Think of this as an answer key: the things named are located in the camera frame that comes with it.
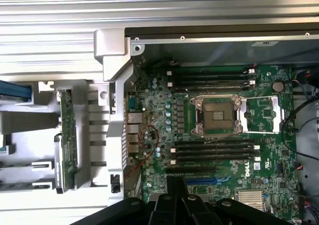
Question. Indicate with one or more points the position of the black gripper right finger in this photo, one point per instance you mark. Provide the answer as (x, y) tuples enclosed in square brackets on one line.
[(199, 215)]

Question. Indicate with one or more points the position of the blue serial port connector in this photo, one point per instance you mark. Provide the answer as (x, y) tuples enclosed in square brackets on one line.
[(134, 103)]

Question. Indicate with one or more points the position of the green Dell motherboard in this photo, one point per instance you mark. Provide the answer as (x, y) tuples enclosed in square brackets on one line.
[(224, 161)]

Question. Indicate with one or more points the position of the round coin cell battery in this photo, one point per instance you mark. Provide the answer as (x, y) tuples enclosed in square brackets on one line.
[(278, 86)]

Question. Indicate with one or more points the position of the blue expansion slot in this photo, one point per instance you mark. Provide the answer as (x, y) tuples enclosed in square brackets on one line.
[(199, 181)]

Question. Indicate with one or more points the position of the black expansion slot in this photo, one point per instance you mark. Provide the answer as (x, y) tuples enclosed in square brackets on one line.
[(192, 170)]

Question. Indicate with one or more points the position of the CPU socket with metal frame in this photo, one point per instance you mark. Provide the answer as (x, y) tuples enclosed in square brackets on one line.
[(216, 115)]

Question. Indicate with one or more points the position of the green RAM stick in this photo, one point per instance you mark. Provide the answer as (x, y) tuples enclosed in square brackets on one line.
[(68, 125)]

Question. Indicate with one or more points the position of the blue-green flat bar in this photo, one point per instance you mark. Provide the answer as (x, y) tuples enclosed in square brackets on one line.
[(15, 91)]

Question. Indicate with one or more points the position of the silver socket cover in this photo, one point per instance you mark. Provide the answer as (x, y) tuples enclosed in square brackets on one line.
[(277, 110)]

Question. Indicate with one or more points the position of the black RAM slot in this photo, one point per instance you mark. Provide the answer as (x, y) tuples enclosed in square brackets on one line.
[(207, 71), (211, 155), (211, 160), (207, 76), (211, 143), (211, 149), (207, 82), (207, 87)]

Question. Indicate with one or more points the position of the grey metal bracket with print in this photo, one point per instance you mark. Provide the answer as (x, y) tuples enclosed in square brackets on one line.
[(57, 165)]

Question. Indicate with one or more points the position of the white sticker on case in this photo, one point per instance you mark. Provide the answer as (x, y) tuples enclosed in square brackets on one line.
[(265, 44)]

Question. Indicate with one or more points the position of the silver finned chipset heatsink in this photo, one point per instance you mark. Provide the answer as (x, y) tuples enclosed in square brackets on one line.
[(250, 199)]

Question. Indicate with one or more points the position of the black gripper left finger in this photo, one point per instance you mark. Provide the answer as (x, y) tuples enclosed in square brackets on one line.
[(149, 215)]

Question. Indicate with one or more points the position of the light grey parts rack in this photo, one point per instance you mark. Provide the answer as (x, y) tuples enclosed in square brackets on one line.
[(45, 115)]

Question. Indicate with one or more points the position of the open grey PC case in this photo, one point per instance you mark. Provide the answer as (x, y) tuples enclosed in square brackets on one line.
[(117, 67)]

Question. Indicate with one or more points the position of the silver rear port stack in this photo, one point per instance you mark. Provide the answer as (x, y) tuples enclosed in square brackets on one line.
[(132, 135)]

